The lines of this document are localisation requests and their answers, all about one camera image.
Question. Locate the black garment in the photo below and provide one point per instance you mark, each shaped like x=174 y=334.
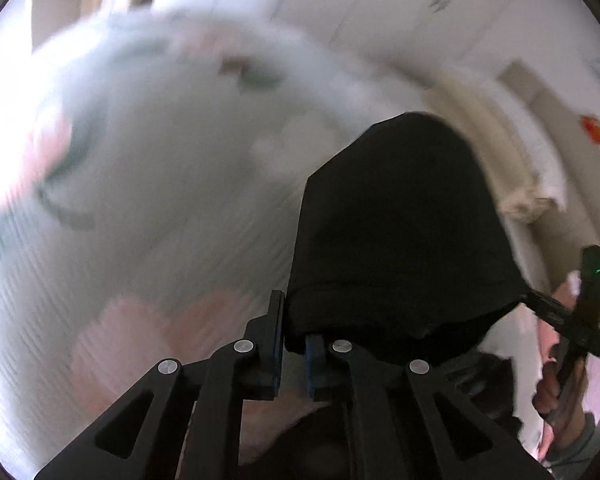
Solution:
x=405 y=240

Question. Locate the white floral printed blanket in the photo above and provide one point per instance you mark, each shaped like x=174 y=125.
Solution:
x=145 y=195

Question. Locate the person's right hand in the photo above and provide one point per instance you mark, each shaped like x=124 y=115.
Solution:
x=550 y=385

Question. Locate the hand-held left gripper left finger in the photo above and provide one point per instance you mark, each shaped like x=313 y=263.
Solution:
x=277 y=345

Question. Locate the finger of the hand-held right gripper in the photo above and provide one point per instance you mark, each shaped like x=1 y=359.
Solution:
x=537 y=303

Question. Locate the white wardrobe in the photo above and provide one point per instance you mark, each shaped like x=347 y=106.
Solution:
x=405 y=5

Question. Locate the person's right forearm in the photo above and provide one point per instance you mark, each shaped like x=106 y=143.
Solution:
x=575 y=442

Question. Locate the orange wall decoration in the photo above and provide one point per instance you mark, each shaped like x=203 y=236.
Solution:
x=593 y=128

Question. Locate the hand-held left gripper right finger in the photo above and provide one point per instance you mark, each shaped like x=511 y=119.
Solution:
x=311 y=362

